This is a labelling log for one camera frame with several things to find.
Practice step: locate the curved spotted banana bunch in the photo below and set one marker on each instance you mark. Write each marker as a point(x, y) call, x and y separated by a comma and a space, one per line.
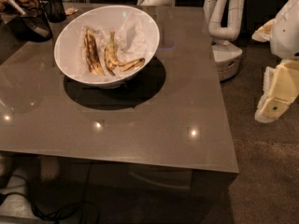
point(112, 61)

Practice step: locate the black mesh pen cup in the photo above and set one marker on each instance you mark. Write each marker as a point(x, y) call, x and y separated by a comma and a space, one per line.
point(54, 10)

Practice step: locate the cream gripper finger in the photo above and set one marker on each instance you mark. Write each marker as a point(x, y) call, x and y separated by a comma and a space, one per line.
point(280, 89)
point(263, 34)

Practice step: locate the white tilted bowl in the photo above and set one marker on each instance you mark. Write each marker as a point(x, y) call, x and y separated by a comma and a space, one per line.
point(67, 48)

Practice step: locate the spotted banana on left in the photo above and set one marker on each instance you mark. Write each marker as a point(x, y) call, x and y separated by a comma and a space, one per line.
point(91, 53)

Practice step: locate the black mesh basket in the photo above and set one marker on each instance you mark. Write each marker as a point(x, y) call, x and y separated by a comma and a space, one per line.
point(33, 26)

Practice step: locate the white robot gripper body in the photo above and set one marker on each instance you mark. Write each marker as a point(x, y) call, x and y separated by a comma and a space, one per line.
point(286, 32)

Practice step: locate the white paper napkin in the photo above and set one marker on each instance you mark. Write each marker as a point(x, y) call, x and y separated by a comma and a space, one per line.
point(130, 42)

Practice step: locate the small snack on table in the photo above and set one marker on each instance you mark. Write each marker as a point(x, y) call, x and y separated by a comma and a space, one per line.
point(70, 11)

